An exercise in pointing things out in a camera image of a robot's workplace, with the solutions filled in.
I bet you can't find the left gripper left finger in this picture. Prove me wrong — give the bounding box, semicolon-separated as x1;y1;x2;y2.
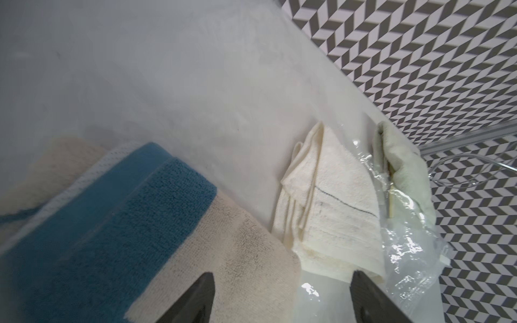
157;272;215;323

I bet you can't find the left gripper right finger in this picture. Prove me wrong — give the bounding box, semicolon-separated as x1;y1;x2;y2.
350;271;412;323

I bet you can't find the clear plastic vacuum bag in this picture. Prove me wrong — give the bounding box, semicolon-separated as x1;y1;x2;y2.
292;120;453;323

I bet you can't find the white towel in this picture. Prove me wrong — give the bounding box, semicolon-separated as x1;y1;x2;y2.
271;122;386;283

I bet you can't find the blue and beige towel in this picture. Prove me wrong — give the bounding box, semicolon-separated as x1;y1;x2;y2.
1;139;301;322

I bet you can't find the pale green folded towel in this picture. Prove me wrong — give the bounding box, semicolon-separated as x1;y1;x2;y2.
372;122;436;228

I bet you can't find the chrome wire mug stand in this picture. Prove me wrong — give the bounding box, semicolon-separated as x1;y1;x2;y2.
429;151;516;189

